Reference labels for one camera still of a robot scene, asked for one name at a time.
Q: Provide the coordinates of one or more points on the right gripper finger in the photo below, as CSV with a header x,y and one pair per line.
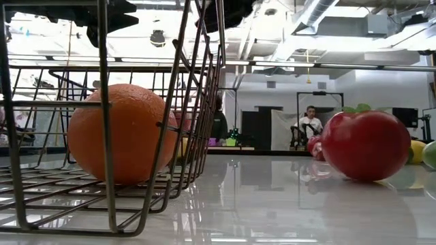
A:
x,y
235,12

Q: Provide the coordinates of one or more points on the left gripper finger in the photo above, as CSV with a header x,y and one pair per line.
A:
x,y
97,35
119,17

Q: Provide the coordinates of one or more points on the orange fruit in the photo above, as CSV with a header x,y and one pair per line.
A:
x,y
136,136

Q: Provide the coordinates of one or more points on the red apple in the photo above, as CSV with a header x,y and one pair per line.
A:
x,y
366,146

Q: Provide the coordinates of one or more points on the yellow lemon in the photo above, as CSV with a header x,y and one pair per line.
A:
x,y
418,151

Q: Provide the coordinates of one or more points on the background black robot arm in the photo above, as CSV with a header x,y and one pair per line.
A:
x,y
298,136

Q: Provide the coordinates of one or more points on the black ceiling dome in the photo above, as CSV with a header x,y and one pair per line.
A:
x,y
157,38

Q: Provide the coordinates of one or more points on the long horizontal light bar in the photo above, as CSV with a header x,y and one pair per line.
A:
x,y
289,64

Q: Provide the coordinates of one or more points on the person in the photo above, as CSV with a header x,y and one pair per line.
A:
x,y
310,124
219,126

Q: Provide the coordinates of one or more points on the white hanging sheet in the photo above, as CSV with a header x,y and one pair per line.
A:
x,y
281,131

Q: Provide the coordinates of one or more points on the green box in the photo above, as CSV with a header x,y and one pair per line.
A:
x,y
231,142

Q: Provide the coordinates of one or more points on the purple box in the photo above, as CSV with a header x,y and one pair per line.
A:
x,y
213,142

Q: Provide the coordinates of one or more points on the black computer monitor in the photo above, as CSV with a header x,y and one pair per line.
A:
x,y
405,117

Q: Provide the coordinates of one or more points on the grey ventilation duct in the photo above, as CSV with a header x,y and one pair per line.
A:
x,y
315,15

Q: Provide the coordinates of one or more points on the black metal frame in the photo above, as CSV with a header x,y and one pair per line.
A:
x,y
298,112

